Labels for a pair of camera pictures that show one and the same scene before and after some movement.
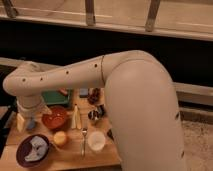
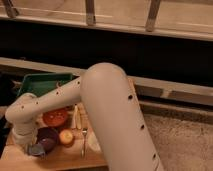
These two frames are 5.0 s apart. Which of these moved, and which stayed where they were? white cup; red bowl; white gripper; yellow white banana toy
Moved: white gripper
Stayed: white cup; yellow white banana toy; red bowl
